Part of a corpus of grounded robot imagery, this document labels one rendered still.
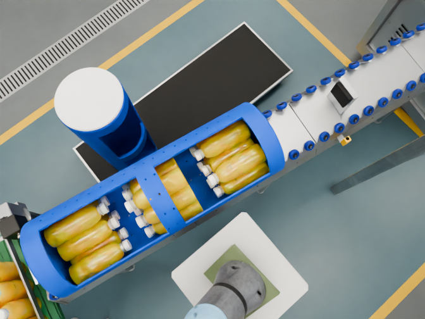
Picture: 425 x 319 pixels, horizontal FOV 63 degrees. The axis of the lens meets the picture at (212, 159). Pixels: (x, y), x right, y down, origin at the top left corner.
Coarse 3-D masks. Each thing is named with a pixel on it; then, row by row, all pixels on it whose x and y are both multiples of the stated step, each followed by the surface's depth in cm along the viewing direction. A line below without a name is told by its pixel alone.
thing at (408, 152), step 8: (424, 136) 129; (408, 144) 140; (416, 144) 135; (424, 144) 131; (392, 152) 158; (400, 152) 146; (408, 152) 142; (416, 152) 137; (424, 152) 133; (384, 160) 160; (392, 160) 155; (400, 160) 149; (408, 160) 145; (368, 168) 177; (376, 168) 170; (384, 168) 164; (352, 176) 196; (360, 176) 188; (368, 176) 181; (336, 184) 221; (344, 184) 211; (352, 184) 202; (336, 192) 228
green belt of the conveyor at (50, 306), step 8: (16, 240) 138; (0, 248) 137; (16, 248) 137; (0, 256) 136; (8, 256) 136; (32, 280) 134; (40, 288) 133; (40, 296) 133; (48, 304) 132; (56, 304) 134; (48, 312) 131; (56, 312) 132
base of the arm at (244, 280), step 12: (228, 264) 99; (240, 264) 97; (216, 276) 99; (228, 276) 95; (240, 276) 94; (252, 276) 95; (228, 288) 91; (240, 288) 92; (252, 288) 93; (264, 288) 96; (252, 300) 94
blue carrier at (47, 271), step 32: (256, 128) 114; (160, 160) 114; (192, 160) 137; (96, 192) 112; (160, 192) 109; (32, 224) 111; (128, 224) 134; (32, 256) 104; (128, 256) 115; (64, 288) 108
